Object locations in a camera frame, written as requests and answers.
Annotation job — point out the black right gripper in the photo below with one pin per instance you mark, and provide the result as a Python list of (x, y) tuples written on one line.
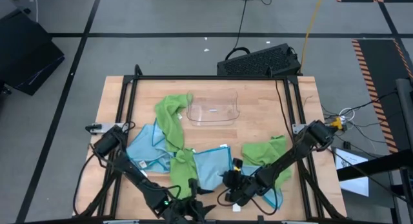
[(245, 188)]

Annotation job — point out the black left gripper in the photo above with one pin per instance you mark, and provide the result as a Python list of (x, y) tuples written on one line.
[(180, 212)]

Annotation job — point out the blue teal-edged microfiber towel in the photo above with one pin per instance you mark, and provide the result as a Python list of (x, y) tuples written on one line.
[(145, 149), (275, 199), (211, 166)]

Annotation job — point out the green microfiber towel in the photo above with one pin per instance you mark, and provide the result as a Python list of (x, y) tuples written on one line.
[(167, 120), (261, 151), (182, 172)]

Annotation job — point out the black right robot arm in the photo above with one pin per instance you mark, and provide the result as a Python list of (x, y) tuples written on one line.
[(290, 156)]

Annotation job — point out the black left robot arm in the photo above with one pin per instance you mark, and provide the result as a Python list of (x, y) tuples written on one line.
[(135, 175)]

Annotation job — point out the white towel hang tag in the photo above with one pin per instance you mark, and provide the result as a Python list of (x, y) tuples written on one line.
[(236, 207), (143, 164)]

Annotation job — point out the clear plastic bin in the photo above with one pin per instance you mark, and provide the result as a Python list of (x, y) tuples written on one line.
[(213, 107)]

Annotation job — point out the yellow plug connector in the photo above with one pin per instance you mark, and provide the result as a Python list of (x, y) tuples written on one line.
[(336, 123)]

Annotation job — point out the white printed sheet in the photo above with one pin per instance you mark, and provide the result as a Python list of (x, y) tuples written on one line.
[(355, 187)]

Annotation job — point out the black perforated computer case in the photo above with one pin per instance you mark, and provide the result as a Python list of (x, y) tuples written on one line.
[(258, 61)]

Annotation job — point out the black metal stand beam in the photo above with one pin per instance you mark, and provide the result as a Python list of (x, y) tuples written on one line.
[(387, 162)]

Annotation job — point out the large black equipment case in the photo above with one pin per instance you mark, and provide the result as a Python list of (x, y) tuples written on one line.
[(26, 53)]

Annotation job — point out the grey metal post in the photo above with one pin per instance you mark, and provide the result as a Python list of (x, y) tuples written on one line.
[(405, 104)]

